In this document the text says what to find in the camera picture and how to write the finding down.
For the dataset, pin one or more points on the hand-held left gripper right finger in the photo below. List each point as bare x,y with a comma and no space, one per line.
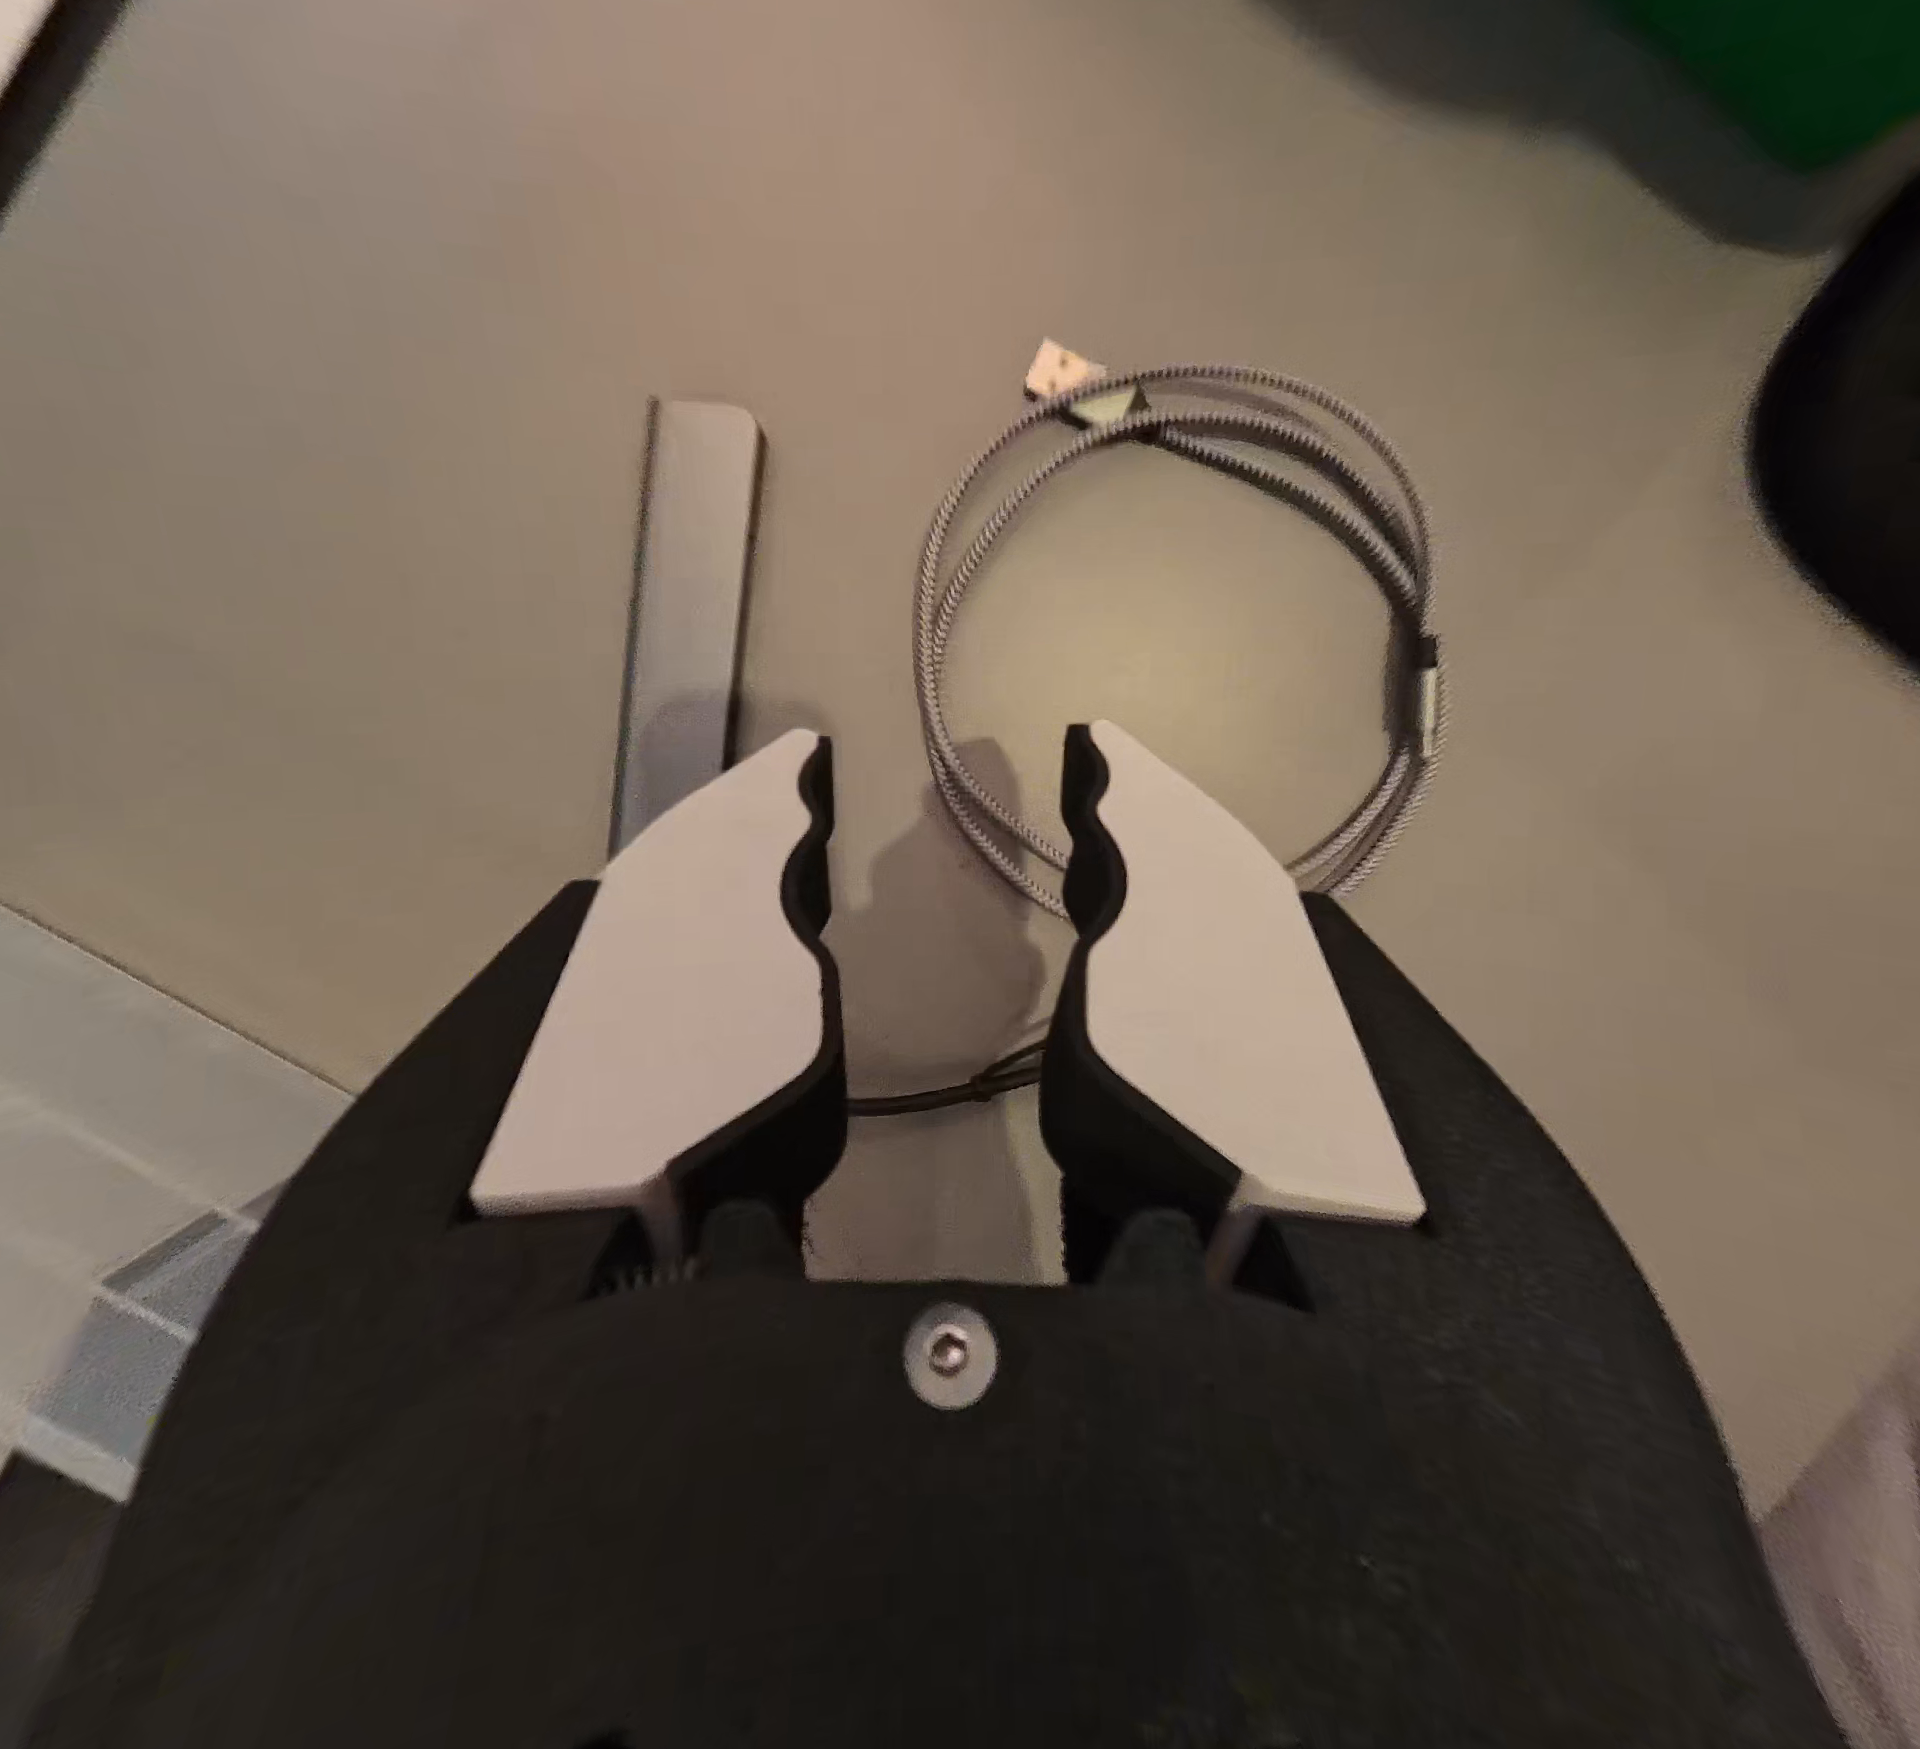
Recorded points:
1230,1013

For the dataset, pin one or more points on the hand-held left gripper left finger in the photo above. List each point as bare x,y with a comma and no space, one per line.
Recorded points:
675,998

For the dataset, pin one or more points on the clear plastic bin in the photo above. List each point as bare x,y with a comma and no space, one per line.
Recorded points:
119,1104

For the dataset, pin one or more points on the black office chair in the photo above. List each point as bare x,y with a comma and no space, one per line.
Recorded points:
1860,428

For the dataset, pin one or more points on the person's cream shirt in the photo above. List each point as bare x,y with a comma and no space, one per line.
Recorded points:
1860,1599

